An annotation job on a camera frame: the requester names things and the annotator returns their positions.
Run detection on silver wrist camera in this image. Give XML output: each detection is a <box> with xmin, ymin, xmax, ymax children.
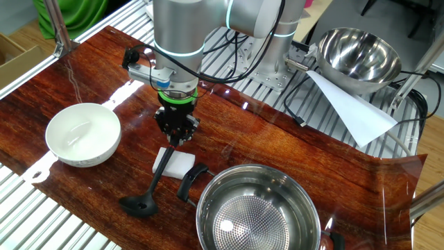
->
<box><xmin>127</xmin><ymin>62</ymin><xmax>174</xmax><ymax>90</ymax></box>

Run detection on open cardboard box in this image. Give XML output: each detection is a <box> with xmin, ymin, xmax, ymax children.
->
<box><xmin>0</xmin><ymin>33</ymin><xmax>49</xmax><ymax>90</ymax></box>

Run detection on white sponge block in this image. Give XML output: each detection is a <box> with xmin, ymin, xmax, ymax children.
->
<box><xmin>152</xmin><ymin>147</ymin><xmax>196</xmax><ymax>181</ymax></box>

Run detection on white ceramic bowl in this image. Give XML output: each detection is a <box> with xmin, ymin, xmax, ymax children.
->
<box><xmin>44</xmin><ymin>102</ymin><xmax>122</xmax><ymax>168</ymax></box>

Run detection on aluminium frame post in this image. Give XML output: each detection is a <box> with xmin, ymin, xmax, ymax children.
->
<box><xmin>43</xmin><ymin>0</ymin><xmax>74</xmax><ymax>58</ymax></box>
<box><xmin>390</xmin><ymin>33</ymin><xmax>444</xmax><ymax>110</ymax></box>
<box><xmin>409</xmin><ymin>180</ymin><xmax>444</xmax><ymax>223</ymax></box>

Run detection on stainless steel mixing bowl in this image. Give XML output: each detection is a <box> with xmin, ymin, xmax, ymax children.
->
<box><xmin>316</xmin><ymin>27</ymin><xmax>403</xmax><ymax>95</ymax></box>

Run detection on green wrist adapter ring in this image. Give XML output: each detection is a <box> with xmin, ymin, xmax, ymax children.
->
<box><xmin>157</xmin><ymin>87</ymin><xmax>199</xmax><ymax>105</ymax></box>

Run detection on silver cable connector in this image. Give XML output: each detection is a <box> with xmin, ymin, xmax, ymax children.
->
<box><xmin>284</xmin><ymin>57</ymin><xmax>310</xmax><ymax>73</ymax></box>

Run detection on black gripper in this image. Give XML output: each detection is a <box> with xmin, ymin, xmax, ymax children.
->
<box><xmin>154</xmin><ymin>102</ymin><xmax>200</xmax><ymax>147</ymax></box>

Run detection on black ladle red tip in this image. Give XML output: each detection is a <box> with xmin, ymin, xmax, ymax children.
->
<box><xmin>119</xmin><ymin>144</ymin><xmax>176</xmax><ymax>219</ymax></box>

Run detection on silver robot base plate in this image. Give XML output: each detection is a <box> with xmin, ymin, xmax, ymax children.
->
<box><xmin>228</xmin><ymin>34</ymin><xmax>303</xmax><ymax>93</ymax></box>

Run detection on black camera cable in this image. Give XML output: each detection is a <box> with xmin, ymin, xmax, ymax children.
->
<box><xmin>121</xmin><ymin>0</ymin><xmax>287</xmax><ymax>86</ymax></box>

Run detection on red brown woodgrain mat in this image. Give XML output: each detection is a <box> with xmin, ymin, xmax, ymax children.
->
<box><xmin>0</xmin><ymin>24</ymin><xmax>428</xmax><ymax>250</ymax></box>

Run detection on aluminium frame rail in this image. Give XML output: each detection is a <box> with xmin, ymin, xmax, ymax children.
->
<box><xmin>0</xmin><ymin>53</ymin><xmax>62</xmax><ymax>101</ymax></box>

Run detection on black cable bundle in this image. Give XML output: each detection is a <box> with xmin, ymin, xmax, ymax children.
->
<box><xmin>388</xmin><ymin>69</ymin><xmax>442</xmax><ymax>140</ymax></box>

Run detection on green cloth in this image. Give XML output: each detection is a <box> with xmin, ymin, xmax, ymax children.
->
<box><xmin>33</xmin><ymin>0</ymin><xmax>110</xmax><ymax>40</ymax></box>

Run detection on black usb cable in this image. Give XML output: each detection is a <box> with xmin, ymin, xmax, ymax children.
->
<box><xmin>283</xmin><ymin>74</ymin><xmax>313</xmax><ymax>128</ymax></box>

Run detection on stainless steel pot black handles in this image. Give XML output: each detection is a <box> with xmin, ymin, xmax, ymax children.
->
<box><xmin>176</xmin><ymin>162</ymin><xmax>346</xmax><ymax>250</ymax></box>

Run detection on white paper sheet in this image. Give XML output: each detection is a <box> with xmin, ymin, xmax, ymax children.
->
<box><xmin>307</xmin><ymin>70</ymin><xmax>399</xmax><ymax>149</ymax></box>

